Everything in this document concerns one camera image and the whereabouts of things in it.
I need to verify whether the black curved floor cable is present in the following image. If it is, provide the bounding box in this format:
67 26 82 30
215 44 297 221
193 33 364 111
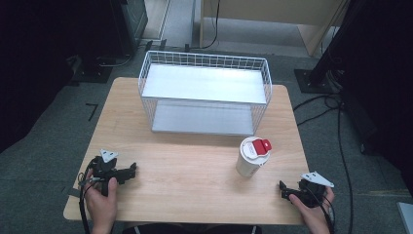
97 53 134 68

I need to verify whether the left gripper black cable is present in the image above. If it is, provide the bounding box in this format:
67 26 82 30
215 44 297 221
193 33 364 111
77 161 98 234

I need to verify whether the dark curtain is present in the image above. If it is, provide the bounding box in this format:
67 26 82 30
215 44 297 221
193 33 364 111
0 0 123 154
337 0 413 196

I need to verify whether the person's left hand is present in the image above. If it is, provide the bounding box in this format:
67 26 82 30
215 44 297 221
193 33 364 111
84 169 119 228

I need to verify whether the person's right hand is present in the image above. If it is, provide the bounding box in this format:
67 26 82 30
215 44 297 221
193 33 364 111
287 186 336 230

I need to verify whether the short black floor cable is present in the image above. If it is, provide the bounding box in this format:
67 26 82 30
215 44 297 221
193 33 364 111
296 106 340 127

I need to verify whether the black cabinet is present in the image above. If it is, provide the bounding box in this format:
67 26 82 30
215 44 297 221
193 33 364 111
109 0 149 57

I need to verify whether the black stand base plate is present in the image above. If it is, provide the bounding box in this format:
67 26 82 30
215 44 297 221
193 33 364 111
71 56 114 84

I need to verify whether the long black floor cable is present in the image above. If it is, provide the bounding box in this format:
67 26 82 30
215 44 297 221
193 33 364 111
292 93 356 234

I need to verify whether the grey flat panel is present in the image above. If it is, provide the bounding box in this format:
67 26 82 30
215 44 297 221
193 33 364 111
395 201 413 234

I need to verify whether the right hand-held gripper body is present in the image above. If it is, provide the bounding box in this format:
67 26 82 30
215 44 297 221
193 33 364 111
291 171 335 210

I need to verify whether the beige wooden board furniture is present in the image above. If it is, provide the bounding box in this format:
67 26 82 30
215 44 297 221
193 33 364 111
199 0 353 57

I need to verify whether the white cup with red-tabbed lid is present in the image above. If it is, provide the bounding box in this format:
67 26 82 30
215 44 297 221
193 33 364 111
235 136 273 178

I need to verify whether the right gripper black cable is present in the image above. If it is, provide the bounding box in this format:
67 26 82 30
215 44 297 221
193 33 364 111
305 185 337 234

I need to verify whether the black metal stand with base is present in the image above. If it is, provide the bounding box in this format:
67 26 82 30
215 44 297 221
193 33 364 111
293 0 361 96

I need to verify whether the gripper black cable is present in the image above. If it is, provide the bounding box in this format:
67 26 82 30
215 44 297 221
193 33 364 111
305 185 337 234
77 161 98 234

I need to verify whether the hanging black cable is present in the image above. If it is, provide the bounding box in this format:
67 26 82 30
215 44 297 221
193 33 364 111
185 0 222 53

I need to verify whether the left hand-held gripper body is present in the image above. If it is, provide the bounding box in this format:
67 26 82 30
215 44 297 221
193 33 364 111
87 148 127 198

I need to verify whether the white wire shelf rack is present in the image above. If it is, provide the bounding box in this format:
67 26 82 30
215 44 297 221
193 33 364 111
137 50 273 137

